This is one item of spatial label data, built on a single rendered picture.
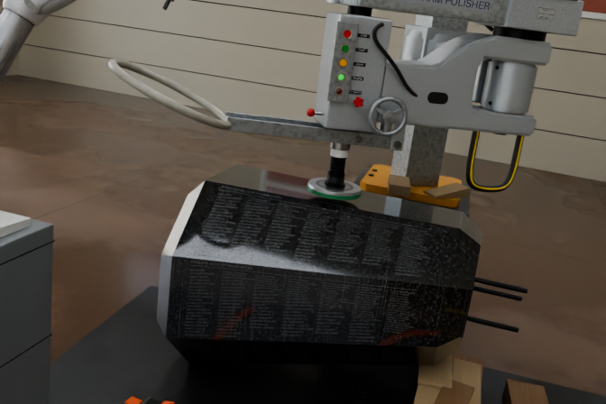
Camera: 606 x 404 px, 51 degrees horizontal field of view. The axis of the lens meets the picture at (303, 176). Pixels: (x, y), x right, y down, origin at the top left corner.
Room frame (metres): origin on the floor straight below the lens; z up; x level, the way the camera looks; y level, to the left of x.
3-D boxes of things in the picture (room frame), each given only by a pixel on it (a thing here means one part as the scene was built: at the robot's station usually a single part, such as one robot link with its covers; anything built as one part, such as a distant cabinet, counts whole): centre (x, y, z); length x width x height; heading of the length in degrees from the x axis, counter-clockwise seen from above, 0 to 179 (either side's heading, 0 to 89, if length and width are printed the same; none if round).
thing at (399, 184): (2.98, -0.47, 0.81); 0.20 x 0.10 x 0.05; 175
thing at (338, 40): (2.32, -0.09, 1.40); 0.08 x 0.03 x 0.28; 103
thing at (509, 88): (2.59, -0.77, 1.37); 0.19 x 0.19 x 0.20
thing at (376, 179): (3.21, -0.57, 0.76); 0.49 x 0.49 x 0.05; 77
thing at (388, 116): (2.36, -0.27, 1.23); 0.15 x 0.10 x 0.15; 103
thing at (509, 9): (2.52, -0.47, 1.64); 0.96 x 0.25 x 0.17; 103
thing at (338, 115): (2.46, -0.21, 1.35); 0.36 x 0.22 x 0.45; 103
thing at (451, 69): (2.52, -0.52, 1.33); 0.74 x 0.23 x 0.49; 103
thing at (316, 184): (2.45, -0.13, 0.90); 0.21 x 0.21 x 0.01
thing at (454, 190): (3.00, -0.70, 0.80); 0.20 x 0.10 x 0.05; 118
